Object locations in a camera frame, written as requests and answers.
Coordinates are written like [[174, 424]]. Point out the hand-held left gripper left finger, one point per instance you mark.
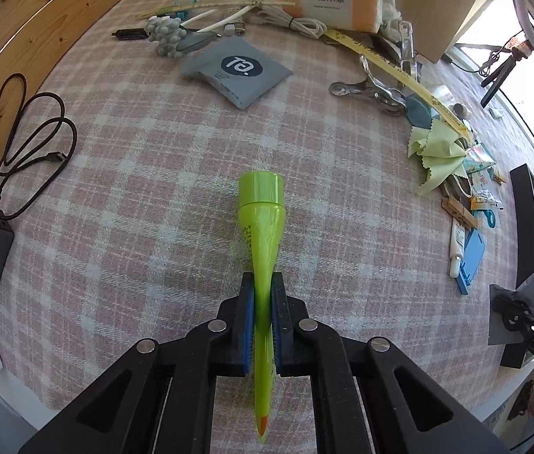
[[248, 321]]

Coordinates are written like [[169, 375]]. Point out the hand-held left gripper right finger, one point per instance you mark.
[[280, 321]]

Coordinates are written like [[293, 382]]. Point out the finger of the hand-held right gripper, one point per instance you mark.
[[513, 302]]

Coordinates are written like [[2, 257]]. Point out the black tray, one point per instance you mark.
[[527, 227]]

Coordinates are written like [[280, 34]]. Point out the green tube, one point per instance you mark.
[[262, 227]]

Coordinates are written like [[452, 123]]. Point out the silver metal clip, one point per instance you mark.
[[371, 87]]

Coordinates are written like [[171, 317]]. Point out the pink plaid covered desktop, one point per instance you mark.
[[153, 175]]

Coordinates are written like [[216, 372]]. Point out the blue plastic holder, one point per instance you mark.
[[470, 265]]

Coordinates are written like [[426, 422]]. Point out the white ointment tube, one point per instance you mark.
[[457, 246]]

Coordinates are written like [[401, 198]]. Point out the teal scissors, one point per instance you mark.
[[487, 217]]

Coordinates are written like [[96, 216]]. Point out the wooden clothespin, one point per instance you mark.
[[458, 213]]

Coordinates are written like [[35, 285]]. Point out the white creamer sachet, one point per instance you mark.
[[484, 195]]

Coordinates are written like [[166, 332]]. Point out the light green cleaning cloth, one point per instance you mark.
[[437, 151]]

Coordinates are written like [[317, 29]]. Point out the black tripod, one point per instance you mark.
[[503, 71]]

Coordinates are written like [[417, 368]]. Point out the grey sachet round logo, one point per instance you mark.
[[238, 71]]

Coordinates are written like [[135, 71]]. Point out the yellow measuring tape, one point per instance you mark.
[[399, 71]]

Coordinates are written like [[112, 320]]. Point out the small metal trowel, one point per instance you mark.
[[196, 42]]

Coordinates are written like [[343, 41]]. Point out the silver lighter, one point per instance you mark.
[[234, 28]]

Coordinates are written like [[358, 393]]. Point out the grey bead cluster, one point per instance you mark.
[[165, 38]]

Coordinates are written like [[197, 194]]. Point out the white plastic stick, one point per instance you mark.
[[219, 26], [205, 16]]

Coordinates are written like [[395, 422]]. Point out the black binder clip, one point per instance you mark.
[[130, 34]]

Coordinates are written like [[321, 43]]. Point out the crumpled white plastic bag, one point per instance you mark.
[[390, 4]]

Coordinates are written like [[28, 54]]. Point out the teal plastic clip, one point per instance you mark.
[[184, 2]]

